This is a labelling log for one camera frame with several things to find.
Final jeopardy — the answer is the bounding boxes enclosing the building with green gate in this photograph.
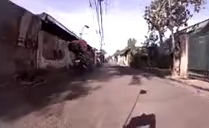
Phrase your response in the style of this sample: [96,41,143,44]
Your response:
[173,15,209,81]

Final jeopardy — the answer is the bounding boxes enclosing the dark hedge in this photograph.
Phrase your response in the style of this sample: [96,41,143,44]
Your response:
[128,44,175,70]

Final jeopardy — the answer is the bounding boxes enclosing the overhead wires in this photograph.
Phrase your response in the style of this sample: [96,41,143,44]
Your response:
[88,0,108,51]

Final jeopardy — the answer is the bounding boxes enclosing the white building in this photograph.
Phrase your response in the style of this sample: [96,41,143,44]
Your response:
[116,49,133,66]

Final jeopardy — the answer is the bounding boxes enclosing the building with pale wall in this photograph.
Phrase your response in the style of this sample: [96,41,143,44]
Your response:
[0,0,96,82]

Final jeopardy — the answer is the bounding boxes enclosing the street lamp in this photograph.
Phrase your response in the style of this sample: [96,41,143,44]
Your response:
[79,24,91,40]

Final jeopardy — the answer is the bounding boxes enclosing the grey asphalt road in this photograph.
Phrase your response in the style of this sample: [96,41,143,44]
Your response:
[0,62,209,128]

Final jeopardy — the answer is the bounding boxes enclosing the tall tree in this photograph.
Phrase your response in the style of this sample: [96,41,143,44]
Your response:
[143,0,206,76]

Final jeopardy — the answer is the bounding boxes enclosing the reddish bush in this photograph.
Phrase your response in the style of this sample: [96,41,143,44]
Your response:
[67,39,96,71]

